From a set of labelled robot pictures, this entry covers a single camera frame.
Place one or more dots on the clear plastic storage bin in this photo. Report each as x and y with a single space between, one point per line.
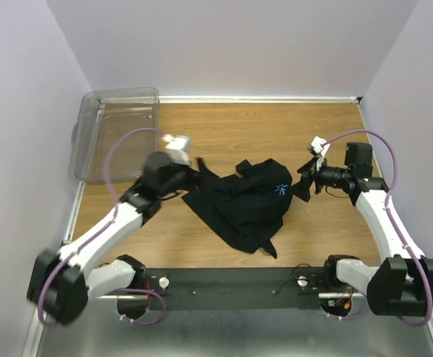
105 116

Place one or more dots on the black t shirt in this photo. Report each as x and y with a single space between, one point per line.
244 209

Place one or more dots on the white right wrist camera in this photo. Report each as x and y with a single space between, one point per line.
319 148

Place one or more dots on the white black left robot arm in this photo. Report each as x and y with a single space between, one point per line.
62 282

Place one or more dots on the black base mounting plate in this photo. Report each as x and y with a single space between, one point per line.
214 289

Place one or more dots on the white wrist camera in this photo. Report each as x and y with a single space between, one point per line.
319 148
177 147

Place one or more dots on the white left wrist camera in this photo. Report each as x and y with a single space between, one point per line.
177 147

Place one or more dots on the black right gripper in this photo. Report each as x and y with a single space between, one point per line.
314 177

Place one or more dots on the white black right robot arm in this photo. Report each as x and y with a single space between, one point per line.
402 285

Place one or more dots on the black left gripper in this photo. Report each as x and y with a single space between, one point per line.
189 175

